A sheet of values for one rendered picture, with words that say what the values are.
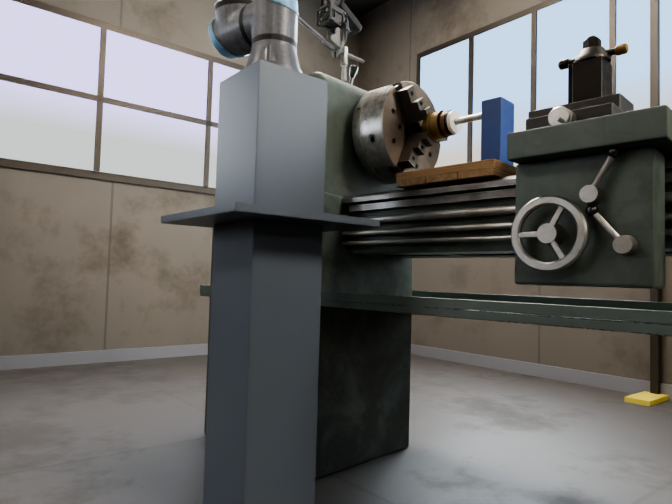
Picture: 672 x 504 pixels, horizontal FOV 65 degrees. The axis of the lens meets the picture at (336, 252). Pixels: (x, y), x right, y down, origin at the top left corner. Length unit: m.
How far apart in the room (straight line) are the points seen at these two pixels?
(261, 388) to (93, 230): 2.71
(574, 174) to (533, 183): 0.09
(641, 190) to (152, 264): 3.30
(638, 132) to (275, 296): 0.80
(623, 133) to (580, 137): 0.08
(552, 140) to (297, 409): 0.82
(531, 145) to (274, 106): 0.58
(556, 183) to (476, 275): 2.81
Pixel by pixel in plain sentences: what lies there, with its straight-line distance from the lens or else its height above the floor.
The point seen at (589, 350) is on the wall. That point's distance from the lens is 3.56.
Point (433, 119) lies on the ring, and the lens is 1.65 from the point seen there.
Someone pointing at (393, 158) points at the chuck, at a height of 0.97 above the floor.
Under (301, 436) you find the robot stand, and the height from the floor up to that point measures 0.22.
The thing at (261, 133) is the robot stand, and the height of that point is 0.93.
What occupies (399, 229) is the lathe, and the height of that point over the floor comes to 0.75.
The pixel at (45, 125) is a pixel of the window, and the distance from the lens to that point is 3.81.
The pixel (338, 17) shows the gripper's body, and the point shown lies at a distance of 1.90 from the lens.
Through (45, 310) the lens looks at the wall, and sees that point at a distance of 3.74.
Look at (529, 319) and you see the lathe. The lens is 1.15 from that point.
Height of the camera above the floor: 0.60
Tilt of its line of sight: 3 degrees up
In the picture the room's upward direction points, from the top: 2 degrees clockwise
